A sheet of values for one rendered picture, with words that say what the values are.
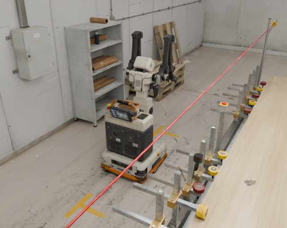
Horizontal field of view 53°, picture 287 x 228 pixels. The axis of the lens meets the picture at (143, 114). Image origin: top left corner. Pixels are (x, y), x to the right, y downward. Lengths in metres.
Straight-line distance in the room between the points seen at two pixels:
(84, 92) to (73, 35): 0.88
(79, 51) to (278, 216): 3.41
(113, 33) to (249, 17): 5.61
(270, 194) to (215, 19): 8.28
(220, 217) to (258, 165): 0.69
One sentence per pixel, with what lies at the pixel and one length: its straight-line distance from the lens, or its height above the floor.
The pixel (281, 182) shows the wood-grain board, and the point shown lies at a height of 0.90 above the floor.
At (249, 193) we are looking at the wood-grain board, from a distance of 2.20.
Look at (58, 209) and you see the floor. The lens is 3.37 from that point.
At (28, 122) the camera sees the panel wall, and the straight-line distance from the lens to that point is 4.36.
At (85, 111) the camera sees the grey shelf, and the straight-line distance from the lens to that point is 4.78.
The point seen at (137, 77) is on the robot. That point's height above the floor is 1.18.
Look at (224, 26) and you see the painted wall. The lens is 10.00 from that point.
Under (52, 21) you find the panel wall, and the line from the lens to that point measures 4.41.
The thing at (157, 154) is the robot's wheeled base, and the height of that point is 0.26.
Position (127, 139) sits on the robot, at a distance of 3.34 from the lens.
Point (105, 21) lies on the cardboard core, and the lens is 4.71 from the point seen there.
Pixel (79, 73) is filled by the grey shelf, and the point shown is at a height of 0.88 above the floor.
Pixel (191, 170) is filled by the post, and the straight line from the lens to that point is 2.13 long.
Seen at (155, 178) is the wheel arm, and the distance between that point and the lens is 2.27.
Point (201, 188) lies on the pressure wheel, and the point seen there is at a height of 0.90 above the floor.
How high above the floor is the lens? 2.28
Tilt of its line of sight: 26 degrees down
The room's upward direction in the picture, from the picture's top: straight up
